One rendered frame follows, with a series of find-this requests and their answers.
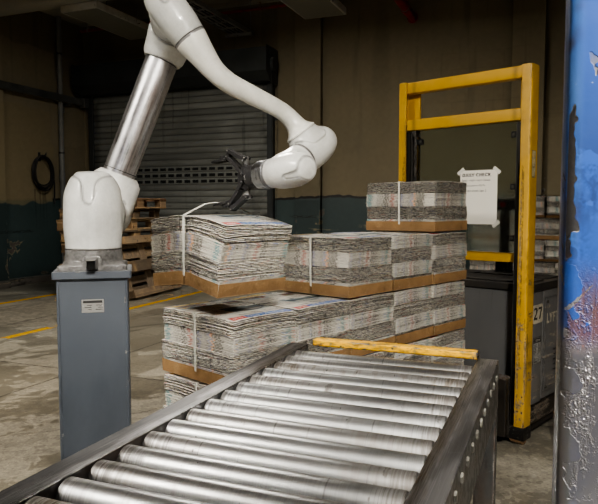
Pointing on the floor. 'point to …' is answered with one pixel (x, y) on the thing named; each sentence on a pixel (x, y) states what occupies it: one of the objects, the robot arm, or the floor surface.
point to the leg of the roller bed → (486, 485)
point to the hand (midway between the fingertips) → (217, 182)
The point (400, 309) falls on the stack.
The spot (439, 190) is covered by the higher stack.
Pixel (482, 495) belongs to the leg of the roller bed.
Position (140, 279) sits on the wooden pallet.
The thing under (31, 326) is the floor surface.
